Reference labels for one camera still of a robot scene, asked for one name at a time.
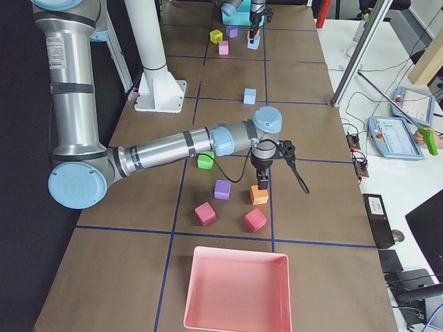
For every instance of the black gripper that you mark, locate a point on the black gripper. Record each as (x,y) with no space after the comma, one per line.
(256,16)
(260,164)

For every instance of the light blue block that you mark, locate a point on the light blue block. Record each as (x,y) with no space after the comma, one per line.
(250,96)
(254,43)

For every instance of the orange block right side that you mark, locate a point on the orange block right side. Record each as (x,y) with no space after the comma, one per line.
(258,196)

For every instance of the purple block left side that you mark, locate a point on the purple block left side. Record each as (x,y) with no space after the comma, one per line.
(231,31)

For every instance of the purple block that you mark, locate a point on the purple block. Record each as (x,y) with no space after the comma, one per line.
(231,31)
(222,189)

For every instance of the teal plastic bin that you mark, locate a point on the teal plastic bin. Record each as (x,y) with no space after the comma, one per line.
(232,16)

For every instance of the pink foam block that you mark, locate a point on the pink foam block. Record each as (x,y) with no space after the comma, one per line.
(223,48)

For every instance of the yellow foam block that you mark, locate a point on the yellow foam block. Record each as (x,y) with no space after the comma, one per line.
(216,36)

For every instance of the purple block right side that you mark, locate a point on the purple block right side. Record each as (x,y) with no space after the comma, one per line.
(222,189)

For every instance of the green foam block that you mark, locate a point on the green foam block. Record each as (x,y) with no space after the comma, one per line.
(205,160)

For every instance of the crimson block near tray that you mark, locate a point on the crimson block near tray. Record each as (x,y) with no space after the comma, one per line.
(205,213)

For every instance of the red fire extinguisher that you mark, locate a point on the red fire extinguisher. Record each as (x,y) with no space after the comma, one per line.
(322,13)

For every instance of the pink plastic tray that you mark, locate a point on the pink plastic tray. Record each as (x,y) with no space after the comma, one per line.
(238,290)

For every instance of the black power box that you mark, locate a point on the black power box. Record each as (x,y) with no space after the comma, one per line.
(378,220)

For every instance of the near teach pendant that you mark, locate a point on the near teach pendant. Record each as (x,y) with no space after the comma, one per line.
(393,139)

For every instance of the teach pendant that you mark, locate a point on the teach pendant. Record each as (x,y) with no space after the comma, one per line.
(417,105)
(393,139)

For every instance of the reacher grabber stick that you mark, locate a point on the reacher grabber stick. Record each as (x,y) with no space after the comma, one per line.
(427,134)

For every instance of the far teach pendant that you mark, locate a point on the far teach pendant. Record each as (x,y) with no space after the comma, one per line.
(417,105)

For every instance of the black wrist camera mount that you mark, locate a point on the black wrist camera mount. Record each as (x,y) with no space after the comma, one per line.
(286,150)

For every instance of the aluminium frame post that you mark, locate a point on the aluminium frame post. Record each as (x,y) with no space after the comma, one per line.
(370,30)

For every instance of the white pedestal column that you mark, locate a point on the white pedestal column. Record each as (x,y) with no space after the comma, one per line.
(158,91)

